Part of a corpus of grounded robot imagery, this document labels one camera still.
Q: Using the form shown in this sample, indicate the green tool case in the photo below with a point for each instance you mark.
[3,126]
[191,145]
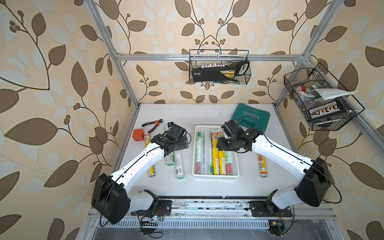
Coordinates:
[249,117]

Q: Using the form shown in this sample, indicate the socket bit set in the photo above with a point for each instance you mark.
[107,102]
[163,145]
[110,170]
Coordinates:
[325,111]

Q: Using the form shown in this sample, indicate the black yellow tool box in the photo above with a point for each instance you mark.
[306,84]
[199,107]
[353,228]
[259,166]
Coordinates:
[237,72]

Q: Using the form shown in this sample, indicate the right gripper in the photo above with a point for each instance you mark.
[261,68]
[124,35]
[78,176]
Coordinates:
[221,145]

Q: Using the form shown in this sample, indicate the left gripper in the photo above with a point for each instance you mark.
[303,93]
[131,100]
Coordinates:
[180,141]

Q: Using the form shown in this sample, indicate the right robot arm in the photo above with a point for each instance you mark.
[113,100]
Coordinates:
[314,178]

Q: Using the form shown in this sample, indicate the wire basket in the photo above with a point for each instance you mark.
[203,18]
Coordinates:
[301,82]
[216,56]

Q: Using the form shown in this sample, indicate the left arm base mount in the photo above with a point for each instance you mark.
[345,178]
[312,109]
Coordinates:
[158,208]

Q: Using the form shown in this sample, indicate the white green wrap roll long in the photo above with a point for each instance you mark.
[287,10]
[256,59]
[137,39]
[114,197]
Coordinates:
[179,165]

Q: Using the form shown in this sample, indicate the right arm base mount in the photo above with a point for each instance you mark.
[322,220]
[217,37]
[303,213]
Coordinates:
[267,209]

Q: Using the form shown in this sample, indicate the right wire basket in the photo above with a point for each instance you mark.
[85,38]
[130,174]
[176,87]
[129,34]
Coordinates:
[301,82]

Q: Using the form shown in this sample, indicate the orange black pliers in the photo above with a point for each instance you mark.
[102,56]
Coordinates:
[155,123]

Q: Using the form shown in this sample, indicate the white plastic basket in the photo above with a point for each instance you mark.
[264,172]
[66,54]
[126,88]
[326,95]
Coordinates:
[219,131]

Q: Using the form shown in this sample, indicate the red cube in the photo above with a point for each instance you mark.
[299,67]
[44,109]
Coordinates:
[138,135]

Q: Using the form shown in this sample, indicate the back wire basket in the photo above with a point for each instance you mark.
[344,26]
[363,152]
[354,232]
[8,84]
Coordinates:
[216,56]

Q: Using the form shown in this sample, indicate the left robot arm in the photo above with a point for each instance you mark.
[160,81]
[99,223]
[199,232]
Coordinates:
[112,196]

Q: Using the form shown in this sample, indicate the white paper bundle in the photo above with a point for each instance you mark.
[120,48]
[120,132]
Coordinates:
[328,94]

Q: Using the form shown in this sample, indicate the white wrap roll red label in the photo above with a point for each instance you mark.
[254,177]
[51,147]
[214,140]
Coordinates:
[198,153]

